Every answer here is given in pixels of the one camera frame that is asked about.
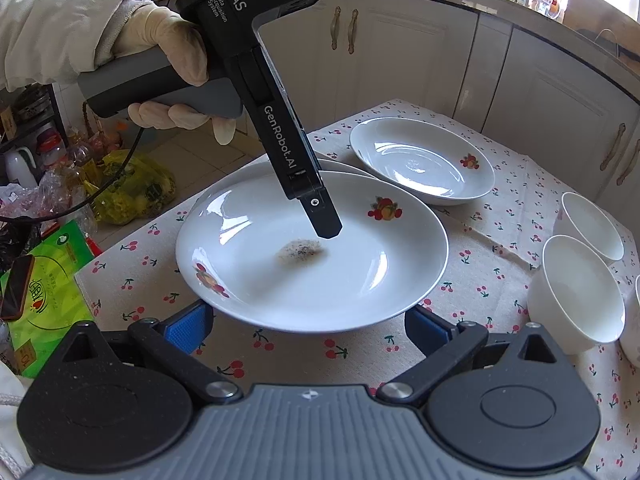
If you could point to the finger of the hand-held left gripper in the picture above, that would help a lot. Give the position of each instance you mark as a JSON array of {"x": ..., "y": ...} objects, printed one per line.
[{"x": 324, "y": 217}]

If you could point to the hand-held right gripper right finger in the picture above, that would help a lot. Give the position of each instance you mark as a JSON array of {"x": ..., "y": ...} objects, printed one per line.
[{"x": 429, "y": 331}]

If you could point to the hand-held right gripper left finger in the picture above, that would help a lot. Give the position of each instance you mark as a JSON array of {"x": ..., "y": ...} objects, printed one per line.
[{"x": 186, "y": 329}]

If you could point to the stained white fruit-print plate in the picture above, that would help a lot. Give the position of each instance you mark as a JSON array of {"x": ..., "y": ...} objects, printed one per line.
[{"x": 350, "y": 270}]

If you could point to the white bowl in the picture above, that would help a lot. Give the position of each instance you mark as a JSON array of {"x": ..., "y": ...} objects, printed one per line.
[
  {"x": 634, "y": 325},
  {"x": 590, "y": 222},
  {"x": 575, "y": 300}
]

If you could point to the person's left forearm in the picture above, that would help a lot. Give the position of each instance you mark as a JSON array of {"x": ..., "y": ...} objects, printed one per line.
[{"x": 55, "y": 25}]

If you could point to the person's left hand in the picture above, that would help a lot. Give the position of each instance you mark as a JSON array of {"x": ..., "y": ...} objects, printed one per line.
[{"x": 160, "y": 30}]

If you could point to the cherry-print tablecloth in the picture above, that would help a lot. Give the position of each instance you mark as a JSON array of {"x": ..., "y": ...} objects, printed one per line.
[{"x": 480, "y": 270}]

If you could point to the white cabinet door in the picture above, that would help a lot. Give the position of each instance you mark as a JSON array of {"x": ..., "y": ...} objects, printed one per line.
[
  {"x": 410, "y": 55},
  {"x": 325, "y": 60},
  {"x": 550, "y": 95},
  {"x": 627, "y": 200}
]

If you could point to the clean white fruit-print plate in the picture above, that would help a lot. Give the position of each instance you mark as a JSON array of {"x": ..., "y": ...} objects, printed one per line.
[{"x": 420, "y": 160}]

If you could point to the green cardboard box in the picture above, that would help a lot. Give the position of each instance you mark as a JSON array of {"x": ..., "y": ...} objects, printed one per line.
[{"x": 55, "y": 280}]

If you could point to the yellow plastic bag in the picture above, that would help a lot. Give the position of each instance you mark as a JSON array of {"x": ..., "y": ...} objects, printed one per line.
[{"x": 132, "y": 190}]

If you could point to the dark phone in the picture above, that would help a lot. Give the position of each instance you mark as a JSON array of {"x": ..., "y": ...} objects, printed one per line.
[{"x": 17, "y": 287}]

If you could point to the clear plastic bags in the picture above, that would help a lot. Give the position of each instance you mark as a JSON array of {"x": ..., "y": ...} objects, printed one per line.
[{"x": 60, "y": 185}]

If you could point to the person's white garment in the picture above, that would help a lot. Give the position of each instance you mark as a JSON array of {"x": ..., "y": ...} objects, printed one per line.
[{"x": 10, "y": 420}]

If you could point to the white kitchen cabinets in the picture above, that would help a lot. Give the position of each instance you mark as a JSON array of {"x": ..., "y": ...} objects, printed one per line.
[{"x": 450, "y": 2}]

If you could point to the black shelf rack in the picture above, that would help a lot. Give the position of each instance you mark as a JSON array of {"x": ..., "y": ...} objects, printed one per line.
[{"x": 30, "y": 115}]

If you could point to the white kettle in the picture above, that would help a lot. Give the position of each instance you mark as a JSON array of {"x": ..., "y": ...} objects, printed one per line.
[{"x": 20, "y": 170}]

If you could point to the tan cardboard box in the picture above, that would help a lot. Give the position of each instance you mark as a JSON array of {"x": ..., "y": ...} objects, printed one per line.
[{"x": 605, "y": 20}]

